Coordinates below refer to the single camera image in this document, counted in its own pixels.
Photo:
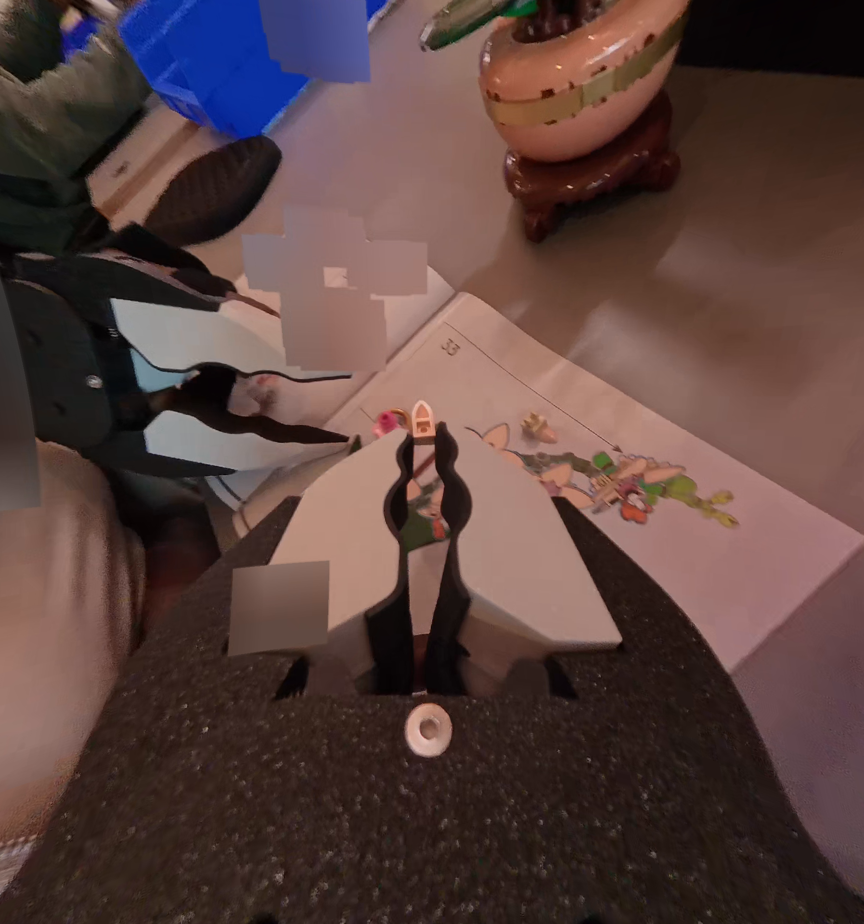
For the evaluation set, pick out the blue plastic bin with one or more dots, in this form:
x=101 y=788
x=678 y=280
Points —
x=201 y=65

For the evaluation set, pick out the small tan brick piece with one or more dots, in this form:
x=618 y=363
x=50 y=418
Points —
x=422 y=419

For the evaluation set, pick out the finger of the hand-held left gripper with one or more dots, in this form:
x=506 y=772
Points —
x=186 y=339
x=201 y=447

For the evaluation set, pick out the pink brick flower pot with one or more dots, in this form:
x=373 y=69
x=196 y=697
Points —
x=569 y=94

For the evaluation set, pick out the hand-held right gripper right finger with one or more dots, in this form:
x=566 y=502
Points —
x=518 y=563

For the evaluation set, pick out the black mesh office chair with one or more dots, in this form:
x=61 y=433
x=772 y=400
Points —
x=215 y=188

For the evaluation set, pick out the building instruction booklet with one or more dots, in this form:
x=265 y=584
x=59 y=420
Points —
x=728 y=577

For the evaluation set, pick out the small cream brick piece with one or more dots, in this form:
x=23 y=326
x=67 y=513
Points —
x=540 y=427

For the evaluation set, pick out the pink and gold flower assembly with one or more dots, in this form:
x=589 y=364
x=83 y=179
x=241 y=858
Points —
x=387 y=424

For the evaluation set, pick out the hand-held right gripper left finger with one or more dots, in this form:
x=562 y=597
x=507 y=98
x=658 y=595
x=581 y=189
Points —
x=345 y=520

